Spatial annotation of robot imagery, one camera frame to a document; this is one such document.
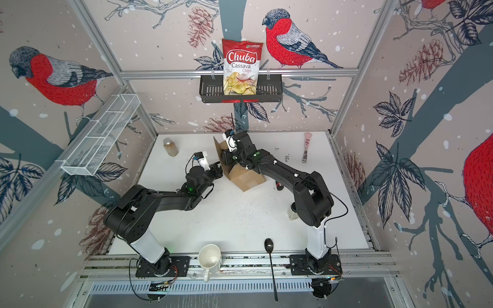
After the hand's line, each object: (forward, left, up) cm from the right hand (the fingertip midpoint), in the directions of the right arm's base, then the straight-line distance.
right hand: (218, 159), depth 86 cm
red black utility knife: (-4, -29, -18) cm, 34 cm away
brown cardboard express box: (-8, -12, -2) cm, 14 cm away
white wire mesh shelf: (-11, +47, +15) cm, 50 cm away
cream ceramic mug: (-37, 0, -18) cm, 42 cm away
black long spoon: (-31, -24, -18) cm, 43 cm away
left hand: (0, -3, -2) cm, 4 cm away
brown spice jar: (+14, +31, -8) cm, 35 cm away
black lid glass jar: (-20, -34, -13) cm, 41 cm away
